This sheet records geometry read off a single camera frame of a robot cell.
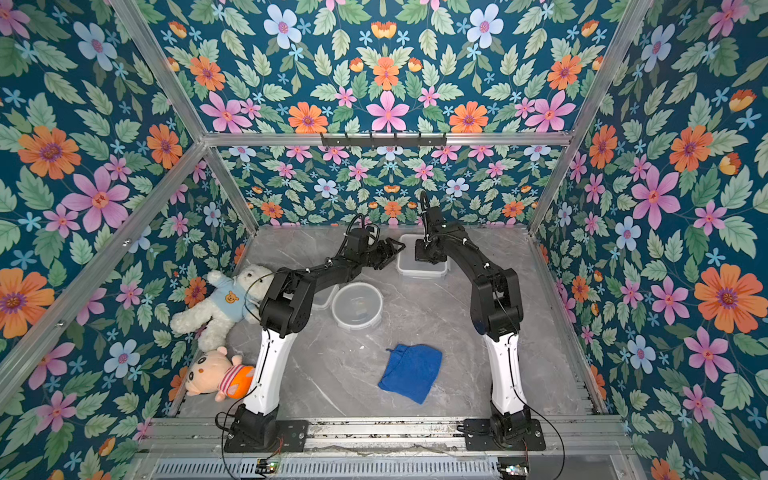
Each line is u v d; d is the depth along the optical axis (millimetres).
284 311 620
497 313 576
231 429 744
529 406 638
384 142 933
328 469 703
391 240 963
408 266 1005
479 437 732
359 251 865
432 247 798
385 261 961
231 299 907
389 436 750
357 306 912
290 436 736
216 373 767
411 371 827
